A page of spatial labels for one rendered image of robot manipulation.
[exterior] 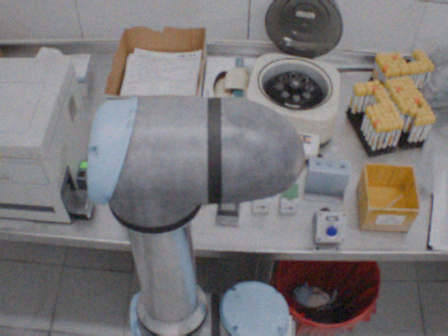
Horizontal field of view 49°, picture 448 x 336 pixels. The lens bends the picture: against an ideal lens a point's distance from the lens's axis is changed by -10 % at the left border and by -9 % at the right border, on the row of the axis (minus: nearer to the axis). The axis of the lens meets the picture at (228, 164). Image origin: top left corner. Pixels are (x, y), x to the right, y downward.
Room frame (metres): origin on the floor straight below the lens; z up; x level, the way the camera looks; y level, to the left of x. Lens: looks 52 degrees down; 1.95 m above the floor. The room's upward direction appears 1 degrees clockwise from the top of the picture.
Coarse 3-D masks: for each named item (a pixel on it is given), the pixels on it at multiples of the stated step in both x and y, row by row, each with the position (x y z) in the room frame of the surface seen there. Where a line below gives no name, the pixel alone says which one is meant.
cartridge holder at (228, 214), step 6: (222, 204) 0.70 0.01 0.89; (228, 204) 0.70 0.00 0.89; (234, 204) 0.70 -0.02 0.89; (216, 210) 0.69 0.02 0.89; (222, 210) 0.67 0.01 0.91; (228, 210) 0.67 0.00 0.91; (234, 210) 0.67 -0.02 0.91; (216, 216) 0.67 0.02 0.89; (222, 216) 0.67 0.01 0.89; (228, 216) 0.67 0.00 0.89; (234, 216) 0.67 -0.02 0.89; (216, 222) 0.66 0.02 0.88; (222, 222) 0.66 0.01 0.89; (228, 222) 0.66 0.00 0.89; (234, 222) 0.66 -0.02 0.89
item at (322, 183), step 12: (312, 168) 0.75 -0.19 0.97; (324, 168) 0.75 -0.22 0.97; (336, 168) 0.75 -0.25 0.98; (348, 168) 0.75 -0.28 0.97; (312, 180) 0.75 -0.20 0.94; (324, 180) 0.74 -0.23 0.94; (336, 180) 0.74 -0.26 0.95; (348, 180) 0.74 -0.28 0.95; (312, 192) 0.74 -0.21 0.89; (324, 192) 0.74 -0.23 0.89; (336, 192) 0.74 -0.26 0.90
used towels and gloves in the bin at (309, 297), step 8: (296, 288) 0.79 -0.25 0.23; (304, 288) 0.79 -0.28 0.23; (312, 288) 0.80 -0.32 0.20; (296, 296) 0.76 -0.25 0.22; (304, 296) 0.76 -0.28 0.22; (312, 296) 0.76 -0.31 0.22; (320, 296) 0.75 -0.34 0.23; (328, 296) 0.76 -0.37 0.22; (304, 304) 0.73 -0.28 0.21; (312, 304) 0.73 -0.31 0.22; (320, 304) 0.72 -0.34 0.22; (328, 304) 0.72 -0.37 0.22; (336, 304) 0.73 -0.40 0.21; (312, 312) 0.71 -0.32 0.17; (320, 312) 0.69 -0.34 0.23; (328, 312) 0.69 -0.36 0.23; (336, 312) 0.70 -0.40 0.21; (312, 320) 0.66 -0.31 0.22; (320, 320) 0.66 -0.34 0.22; (328, 320) 0.66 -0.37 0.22
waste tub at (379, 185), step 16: (368, 176) 0.77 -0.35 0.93; (384, 176) 0.77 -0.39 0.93; (400, 176) 0.76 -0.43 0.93; (368, 192) 0.69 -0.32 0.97; (384, 192) 0.75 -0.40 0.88; (400, 192) 0.75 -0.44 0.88; (416, 192) 0.69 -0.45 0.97; (368, 208) 0.64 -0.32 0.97; (384, 208) 0.64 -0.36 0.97; (400, 208) 0.70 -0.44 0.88; (416, 208) 0.65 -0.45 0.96; (368, 224) 0.64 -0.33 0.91; (384, 224) 0.64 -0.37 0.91; (400, 224) 0.64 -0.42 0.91
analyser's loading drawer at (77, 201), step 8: (72, 192) 0.70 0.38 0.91; (80, 192) 0.70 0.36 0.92; (64, 200) 0.66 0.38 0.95; (72, 200) 0.68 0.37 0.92; (80, 200) 0.68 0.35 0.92; (88, 200) 0.67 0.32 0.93; (72, 208) 0.66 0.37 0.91; (80, 208) 0.66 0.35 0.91; (88, 208) 0.66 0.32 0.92; (88, 216) 0.65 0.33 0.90
